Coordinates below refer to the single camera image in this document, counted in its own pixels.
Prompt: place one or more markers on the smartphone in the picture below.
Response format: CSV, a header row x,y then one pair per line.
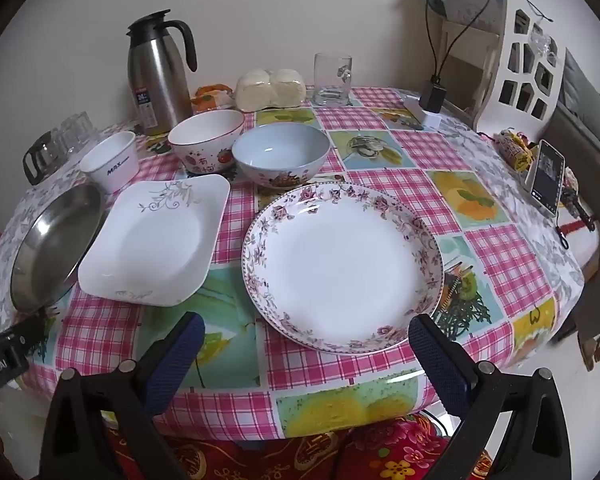
x,y
547,177

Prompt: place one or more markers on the bag of steamed buns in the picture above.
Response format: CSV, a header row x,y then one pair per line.
x,y
270,90

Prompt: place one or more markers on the round floral rim plate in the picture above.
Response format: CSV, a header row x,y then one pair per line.
x,y
342,270

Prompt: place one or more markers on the clear glass mug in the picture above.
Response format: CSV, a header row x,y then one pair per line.
x,y
330,80

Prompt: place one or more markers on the small clear glass cup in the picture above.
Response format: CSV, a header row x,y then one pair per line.
x,y
65,137
85,127

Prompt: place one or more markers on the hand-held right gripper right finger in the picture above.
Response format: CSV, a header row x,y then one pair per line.
x,y
440,360

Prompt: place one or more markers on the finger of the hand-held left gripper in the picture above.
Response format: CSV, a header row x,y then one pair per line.
x,y
27,332

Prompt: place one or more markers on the small dark tool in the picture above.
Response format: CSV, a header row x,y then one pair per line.
x,y
577,207

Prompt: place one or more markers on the white paper cup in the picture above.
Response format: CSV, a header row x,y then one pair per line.
x,y
111,165

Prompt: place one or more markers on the white power strip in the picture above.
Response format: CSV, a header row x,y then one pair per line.
x,y
420,112

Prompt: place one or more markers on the stainless steel basin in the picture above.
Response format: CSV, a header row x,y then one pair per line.
x,y
55,245

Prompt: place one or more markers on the white cutout chair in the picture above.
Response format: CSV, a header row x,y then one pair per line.
x,y
500,60

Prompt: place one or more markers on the red floral cloth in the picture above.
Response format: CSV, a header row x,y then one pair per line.
x,y
370,450

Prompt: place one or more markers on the square white plate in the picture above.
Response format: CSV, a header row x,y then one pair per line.
x,y
152,250

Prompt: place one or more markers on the stainless steel thermos jug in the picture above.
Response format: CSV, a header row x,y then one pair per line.
x,y
157,75

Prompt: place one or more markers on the black charger adapter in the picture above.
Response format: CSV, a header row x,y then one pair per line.
x,y
433,95

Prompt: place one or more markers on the orange snack packet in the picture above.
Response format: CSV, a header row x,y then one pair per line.
x,y
210,97

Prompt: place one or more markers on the white strawberry print bowl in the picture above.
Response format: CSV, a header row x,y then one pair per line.
x,y
205,152

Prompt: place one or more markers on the light blue bowl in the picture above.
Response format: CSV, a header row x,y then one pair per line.
x,y
280,150

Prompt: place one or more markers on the yellow snack package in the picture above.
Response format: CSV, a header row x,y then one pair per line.
x,y
515,150

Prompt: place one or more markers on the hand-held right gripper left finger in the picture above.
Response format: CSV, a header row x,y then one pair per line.
x,y
177,360

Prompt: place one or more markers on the printed plastic bag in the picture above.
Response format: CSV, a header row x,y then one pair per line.
x,y
460,0

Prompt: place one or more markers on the cream wooden chair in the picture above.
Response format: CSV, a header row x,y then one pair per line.
x,y
462,70

